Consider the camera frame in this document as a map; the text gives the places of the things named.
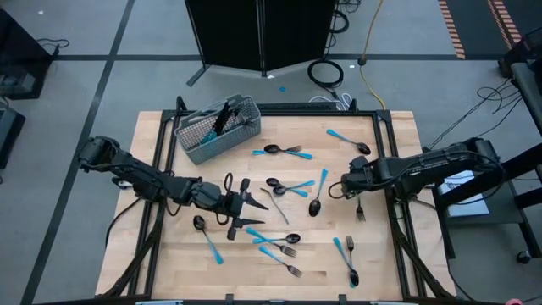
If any white booklet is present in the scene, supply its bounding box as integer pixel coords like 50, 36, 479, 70
438, 169, 491, 219

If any slim grey metal utensil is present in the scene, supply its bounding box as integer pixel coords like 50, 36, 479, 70
260, 186, 291, 225

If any black case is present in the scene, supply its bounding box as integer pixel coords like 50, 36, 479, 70
0, 105, 26, 170

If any long yellow cable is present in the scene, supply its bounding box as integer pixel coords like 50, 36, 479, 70
357, 0, 388, 110

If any black side cabinet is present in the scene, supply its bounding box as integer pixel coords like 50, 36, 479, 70
0, 8, 54, 101

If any grey plastic cutlery basket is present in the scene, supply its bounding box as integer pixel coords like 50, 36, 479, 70
173, 93, 263, 166

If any white cable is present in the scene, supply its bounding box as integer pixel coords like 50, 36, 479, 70
307, 91, 354, 111

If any black folding screen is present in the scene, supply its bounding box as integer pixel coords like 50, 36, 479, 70
185, 0, 339, 88

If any neighbouring grey work table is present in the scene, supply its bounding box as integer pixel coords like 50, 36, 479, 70
497, 29, 542, 136

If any black power strip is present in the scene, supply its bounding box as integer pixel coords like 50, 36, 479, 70
257, 101, 338, 113

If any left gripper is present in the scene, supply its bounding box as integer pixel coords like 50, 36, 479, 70
219, 179, 269, 241

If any grey box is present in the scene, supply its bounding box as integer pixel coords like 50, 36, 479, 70
0, 71, 37, 99

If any coiled black cable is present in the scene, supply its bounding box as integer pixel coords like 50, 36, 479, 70
307, 58, 346, 89
328, 8, 351, 35

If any black wheeled stand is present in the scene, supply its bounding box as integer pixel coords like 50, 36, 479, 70
434, 142, 542, 264

